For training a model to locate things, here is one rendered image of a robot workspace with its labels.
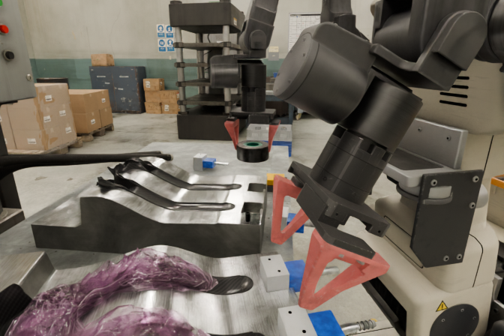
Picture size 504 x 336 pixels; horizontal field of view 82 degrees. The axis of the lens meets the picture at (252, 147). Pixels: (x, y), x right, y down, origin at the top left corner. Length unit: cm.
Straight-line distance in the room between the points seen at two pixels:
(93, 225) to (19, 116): 384
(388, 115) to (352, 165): 5
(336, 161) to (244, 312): 28
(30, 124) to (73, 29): 487
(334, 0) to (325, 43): 49
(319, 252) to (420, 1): 20
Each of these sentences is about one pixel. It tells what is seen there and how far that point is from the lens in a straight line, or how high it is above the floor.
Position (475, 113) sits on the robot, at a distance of 54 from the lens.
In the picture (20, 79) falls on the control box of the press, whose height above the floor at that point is 114.
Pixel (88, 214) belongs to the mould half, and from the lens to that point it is 71.
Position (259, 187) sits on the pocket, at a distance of 77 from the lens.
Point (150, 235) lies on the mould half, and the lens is 66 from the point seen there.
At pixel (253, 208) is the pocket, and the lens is 68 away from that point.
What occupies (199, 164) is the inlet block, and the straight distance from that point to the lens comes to 111.
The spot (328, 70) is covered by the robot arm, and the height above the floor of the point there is 119.
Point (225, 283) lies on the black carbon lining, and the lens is 52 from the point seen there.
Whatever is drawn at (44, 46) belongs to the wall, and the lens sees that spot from 952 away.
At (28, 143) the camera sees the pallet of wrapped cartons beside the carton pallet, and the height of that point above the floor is 23.
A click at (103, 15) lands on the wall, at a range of 848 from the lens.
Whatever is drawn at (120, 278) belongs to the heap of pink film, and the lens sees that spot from 48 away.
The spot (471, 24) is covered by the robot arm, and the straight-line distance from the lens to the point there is 28.
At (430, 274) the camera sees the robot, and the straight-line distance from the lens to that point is 67.
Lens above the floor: 120
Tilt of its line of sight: 16 degrees down
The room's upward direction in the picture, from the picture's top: straight up
